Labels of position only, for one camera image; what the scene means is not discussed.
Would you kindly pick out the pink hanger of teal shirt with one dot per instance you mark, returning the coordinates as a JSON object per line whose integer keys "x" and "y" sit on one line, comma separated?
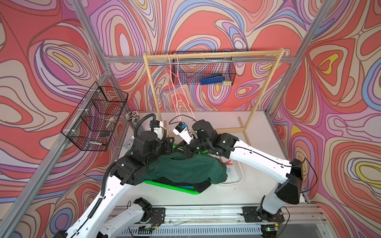
{"x": 172, "y": 87}

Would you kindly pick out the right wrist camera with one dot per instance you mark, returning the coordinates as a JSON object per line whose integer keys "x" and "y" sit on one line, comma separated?
{"x": 182, "y": 130}

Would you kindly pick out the pink hanger of black shirt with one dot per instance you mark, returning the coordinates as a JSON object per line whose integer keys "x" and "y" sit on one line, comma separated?
{"x": 188, "y": 108}

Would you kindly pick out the white plastic tray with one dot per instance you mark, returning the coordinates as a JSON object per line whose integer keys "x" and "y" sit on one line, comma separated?
{"x": 235, "y": 176}

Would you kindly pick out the dark green t-shirt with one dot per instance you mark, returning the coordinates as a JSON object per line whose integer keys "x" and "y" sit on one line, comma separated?
{"x": 179, "y": 169}

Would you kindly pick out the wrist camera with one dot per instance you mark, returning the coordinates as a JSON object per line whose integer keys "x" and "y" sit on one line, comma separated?
{"x": 182, "y": 130}
{"x": 158, "y": 128}

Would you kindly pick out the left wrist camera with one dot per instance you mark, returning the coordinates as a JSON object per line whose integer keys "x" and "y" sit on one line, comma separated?
{"x": 158, "y": 128}

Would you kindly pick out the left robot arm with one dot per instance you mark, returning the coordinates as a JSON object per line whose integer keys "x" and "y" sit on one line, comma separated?
{"x": 118, "y": 179}

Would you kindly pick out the wooden clothes rack frame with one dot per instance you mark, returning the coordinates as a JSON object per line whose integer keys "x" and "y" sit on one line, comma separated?
{"x": 251, "y": 82}

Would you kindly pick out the green plastic basket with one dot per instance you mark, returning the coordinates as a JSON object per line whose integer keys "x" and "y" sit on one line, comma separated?
{"x": 172, "y": 187}

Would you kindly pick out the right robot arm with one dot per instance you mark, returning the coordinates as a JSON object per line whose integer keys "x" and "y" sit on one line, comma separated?
{"x": 287, "y": 174}

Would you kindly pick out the blue item in basket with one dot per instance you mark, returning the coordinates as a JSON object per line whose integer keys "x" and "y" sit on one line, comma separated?
{"x": 212, "y": 79}

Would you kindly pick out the black wire basket back wall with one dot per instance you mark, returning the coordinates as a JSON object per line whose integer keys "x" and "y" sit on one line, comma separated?
{"x": 190, "y": 74}

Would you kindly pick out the black wire basket wall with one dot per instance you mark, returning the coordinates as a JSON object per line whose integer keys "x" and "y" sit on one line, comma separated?
{"x": 92, "y": 125}
{"x": 190, "y": 74}

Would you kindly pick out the black t-shirt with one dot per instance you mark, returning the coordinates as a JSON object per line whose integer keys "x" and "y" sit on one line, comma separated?
{"x": 198, "y": 187}

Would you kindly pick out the black wire basket left wall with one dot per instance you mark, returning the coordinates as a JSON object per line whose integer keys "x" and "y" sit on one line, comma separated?
{"x": 92, "y": 125}

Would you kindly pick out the metal hanging rod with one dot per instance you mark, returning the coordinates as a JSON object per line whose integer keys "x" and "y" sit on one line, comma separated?
{"x": 206, "y": 61}

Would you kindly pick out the clear pencil cup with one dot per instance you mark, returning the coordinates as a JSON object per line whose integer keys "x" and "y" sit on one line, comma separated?
{"x": 133, "y": 116}

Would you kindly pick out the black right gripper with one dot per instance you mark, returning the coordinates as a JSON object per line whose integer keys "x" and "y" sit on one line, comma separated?
{"x": 188, "y": 153}

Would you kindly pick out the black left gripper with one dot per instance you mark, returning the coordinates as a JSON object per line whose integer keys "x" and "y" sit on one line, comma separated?
{"x": 167, "y": 147}

